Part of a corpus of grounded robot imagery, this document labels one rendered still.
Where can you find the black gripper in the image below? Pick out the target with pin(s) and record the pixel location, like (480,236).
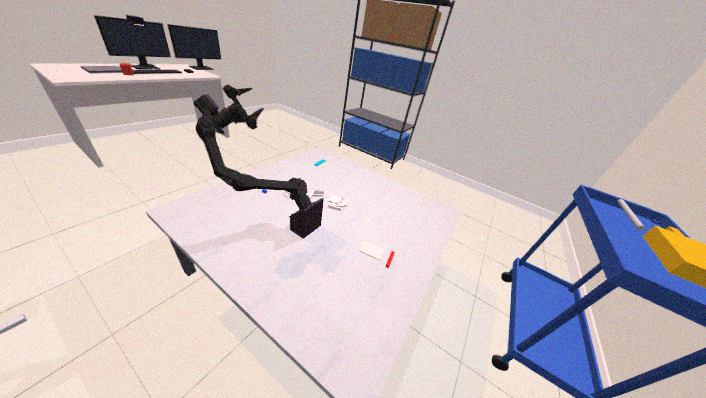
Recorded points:
(231,92)

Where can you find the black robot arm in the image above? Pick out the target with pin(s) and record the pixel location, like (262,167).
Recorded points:
(205,128)

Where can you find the pale pink flat plate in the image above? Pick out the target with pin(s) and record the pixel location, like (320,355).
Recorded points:
(372,250)

